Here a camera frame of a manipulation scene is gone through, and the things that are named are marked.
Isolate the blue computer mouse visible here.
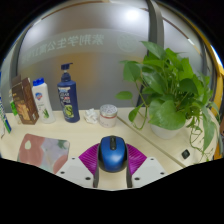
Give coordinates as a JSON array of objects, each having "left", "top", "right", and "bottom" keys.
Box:
[{"left": 97, "top": 134, "right": 129, "bottom": 174}]

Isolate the small jar with white lid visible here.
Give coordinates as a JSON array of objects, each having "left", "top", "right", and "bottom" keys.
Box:
[{"left": 99, "top": 104, "right": 119, "bottom": 129}]

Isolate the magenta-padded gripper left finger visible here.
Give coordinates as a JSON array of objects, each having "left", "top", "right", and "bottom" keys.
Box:
[{"left": 55, "top": 143, "right": 101, "bottom": 189}]

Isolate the dark blue pump bottle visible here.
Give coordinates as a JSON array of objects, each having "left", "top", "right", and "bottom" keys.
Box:
[{"left": 56, "top": 62, "right": 81, "bottom": 124}]

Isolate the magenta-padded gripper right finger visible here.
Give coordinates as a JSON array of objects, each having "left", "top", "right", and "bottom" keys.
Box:
[{"left": 126, "top": 143, "right": 168, "bottom": 189}]

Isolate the brown carton box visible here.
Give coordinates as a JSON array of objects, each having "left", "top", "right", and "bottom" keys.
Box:
[{"left": 11, "top": 74, "right": 40, "bottom": 126}]

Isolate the white green shuttlecock tube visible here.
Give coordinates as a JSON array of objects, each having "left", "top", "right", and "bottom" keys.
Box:
[{"left": 0, "top": 71, "right": 13, "bottom": 134}]

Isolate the floral print mouse pad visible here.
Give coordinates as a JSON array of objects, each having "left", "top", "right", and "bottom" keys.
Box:
[{"left": 17, "top": 133, "right": 71, "bottom": 175}]

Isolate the crumpled white tissue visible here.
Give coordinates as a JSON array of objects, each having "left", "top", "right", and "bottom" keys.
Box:
[{"left": 83, "top": 108, "right": 100, "bottom": 125}]

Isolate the white bottle with blue cap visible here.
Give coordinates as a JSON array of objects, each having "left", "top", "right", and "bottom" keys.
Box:
[{"left": 31, "top": 77, "right": 56, "bottom": 125}]

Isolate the small black desk socket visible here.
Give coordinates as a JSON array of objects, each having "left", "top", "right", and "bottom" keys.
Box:
[{"left": 181, "top": 149, "right": 191, "bottom": 160}]

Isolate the green plant in white pot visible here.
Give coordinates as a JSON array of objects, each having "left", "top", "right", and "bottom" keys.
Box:
[{"left": 115, "top": 40, "right": 219, "bottom": 163}]

